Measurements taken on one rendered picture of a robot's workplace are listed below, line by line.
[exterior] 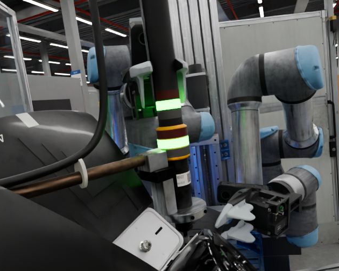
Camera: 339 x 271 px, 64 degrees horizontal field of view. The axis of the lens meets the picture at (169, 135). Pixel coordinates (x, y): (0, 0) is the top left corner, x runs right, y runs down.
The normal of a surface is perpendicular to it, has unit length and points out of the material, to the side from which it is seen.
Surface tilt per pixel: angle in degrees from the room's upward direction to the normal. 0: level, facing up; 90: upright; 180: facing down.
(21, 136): 44
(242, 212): 6
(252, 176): 79
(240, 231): 10
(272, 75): 97
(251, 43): 91
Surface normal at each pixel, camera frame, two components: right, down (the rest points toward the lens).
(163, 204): -0.76, 0.17
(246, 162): -0.38, -0.06
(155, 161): 0.63, 0.00
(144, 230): 0.23, -0.63
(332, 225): 0.08, 0.11
